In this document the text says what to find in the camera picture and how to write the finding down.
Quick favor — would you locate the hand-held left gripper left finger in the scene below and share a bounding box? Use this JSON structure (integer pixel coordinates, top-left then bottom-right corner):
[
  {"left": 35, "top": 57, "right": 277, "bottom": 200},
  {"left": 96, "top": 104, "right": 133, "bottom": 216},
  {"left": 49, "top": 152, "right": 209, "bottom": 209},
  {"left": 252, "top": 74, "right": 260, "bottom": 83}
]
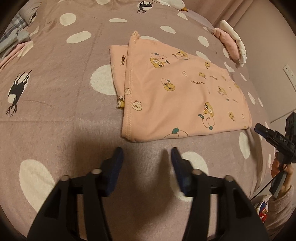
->
[{"left": 27, "top": 147, "right": 124, "bottom": 241}]

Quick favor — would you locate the person's right forearm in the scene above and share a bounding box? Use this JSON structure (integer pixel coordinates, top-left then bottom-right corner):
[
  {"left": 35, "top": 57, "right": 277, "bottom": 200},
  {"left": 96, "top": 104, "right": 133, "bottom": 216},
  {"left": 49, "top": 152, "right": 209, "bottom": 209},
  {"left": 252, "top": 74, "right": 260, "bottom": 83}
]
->
[{"left": 264, "top": 184, "right": 296, "bottom": 234}]

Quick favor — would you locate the folded pink cloth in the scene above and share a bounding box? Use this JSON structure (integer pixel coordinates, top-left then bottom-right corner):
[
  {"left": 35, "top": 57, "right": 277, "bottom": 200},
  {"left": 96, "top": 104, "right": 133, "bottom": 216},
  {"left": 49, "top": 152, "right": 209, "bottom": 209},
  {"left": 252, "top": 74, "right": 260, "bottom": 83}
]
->
[{"left": 214, "top": 28, "right": 241, "bottom": 63}]

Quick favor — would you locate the person's right hand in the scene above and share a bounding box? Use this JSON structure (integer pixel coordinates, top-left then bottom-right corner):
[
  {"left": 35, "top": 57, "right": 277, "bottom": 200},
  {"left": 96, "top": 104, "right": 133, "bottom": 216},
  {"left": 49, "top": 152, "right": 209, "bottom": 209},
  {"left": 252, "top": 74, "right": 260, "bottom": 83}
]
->
[{"left": 271, "top": 152, "right": 294, "bottom": 197}]

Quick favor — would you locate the blue plaid cloth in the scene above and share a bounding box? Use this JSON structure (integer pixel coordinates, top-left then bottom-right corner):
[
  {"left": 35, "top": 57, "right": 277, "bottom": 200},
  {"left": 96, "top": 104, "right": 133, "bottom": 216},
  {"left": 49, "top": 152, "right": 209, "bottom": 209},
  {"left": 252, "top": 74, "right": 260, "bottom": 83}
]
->
[{"left": 0, "top": 13, "right": 26, "bottom": 47}]

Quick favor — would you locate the folded white cloth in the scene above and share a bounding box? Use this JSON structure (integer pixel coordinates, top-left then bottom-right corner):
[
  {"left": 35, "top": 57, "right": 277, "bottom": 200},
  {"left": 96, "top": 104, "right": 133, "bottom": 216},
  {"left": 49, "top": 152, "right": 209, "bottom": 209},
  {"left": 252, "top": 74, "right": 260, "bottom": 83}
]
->
[{"left": 220, "top": 20, "right": 247, "bottom": 65}]

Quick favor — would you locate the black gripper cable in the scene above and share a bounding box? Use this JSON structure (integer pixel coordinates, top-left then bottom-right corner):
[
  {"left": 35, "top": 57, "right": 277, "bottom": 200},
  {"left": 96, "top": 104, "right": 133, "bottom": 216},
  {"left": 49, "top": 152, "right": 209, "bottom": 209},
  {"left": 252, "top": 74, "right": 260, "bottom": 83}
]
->
[{"left": 250, "top": 177, "right": 275, "bottom": 201}]

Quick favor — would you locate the light pink cloth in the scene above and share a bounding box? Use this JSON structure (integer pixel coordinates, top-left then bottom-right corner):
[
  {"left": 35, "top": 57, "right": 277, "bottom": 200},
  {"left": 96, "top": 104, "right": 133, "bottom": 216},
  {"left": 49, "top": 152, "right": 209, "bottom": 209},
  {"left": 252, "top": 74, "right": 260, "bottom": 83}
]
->
[{"left": 0, "top": 40, "right": 34, "bottom": 68}]

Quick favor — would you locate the dotted mauve bedspread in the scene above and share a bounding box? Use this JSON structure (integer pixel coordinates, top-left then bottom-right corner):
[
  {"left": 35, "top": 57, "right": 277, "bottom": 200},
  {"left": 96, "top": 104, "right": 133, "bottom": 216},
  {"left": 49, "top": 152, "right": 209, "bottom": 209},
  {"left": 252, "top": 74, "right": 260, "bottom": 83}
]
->
[{"left": 0, "top": 0, "right": 275, "bottom": 232}]

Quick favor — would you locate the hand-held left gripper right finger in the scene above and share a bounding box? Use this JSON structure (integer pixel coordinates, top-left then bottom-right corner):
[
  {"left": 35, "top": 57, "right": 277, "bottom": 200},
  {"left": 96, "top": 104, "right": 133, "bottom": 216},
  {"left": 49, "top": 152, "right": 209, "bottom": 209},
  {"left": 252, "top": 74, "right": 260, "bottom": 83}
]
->
[{"left": 171, "top": 147, "right": 270, "bottom": 241}]

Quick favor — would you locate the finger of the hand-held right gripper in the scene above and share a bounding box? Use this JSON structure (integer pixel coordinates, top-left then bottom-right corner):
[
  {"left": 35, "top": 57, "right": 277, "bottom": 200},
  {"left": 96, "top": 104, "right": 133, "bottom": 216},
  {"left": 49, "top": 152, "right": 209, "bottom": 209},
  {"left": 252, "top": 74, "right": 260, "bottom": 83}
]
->
[{"left": 254, "top": 123, "right": 279, "bottom": 144}]

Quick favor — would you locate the white wall socket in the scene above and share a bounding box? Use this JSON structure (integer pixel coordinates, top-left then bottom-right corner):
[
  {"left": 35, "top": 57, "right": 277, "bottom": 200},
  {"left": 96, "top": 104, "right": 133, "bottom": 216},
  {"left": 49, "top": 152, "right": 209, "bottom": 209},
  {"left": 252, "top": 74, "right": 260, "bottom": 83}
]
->
[{"left": 283, "top": 64, "right": 296, "bottom": 80}]

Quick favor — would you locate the grey cloth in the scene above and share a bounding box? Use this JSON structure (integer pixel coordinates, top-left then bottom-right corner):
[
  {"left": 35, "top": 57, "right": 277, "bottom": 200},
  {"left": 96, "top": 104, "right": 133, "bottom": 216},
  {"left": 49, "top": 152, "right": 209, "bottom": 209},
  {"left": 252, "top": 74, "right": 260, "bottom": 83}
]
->
[{"left": 5, "top": 30, "right": 31, "bottom": 47}]

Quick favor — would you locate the colourful printed packet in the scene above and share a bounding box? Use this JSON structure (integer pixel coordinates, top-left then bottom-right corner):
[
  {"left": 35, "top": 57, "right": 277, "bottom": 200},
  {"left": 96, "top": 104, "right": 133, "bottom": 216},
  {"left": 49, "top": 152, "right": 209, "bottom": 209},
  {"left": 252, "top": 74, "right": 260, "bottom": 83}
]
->
[{"left": 256, "top": 200, "right": 269, "bottom": 223}]

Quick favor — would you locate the pink cartoon print shirt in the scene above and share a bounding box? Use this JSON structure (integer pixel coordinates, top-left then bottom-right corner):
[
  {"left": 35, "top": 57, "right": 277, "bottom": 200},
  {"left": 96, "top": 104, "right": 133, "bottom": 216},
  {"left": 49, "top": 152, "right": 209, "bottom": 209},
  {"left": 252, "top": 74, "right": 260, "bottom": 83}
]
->
[{"left": 109, "top": 30, "right": 252, "bottom": 143}]

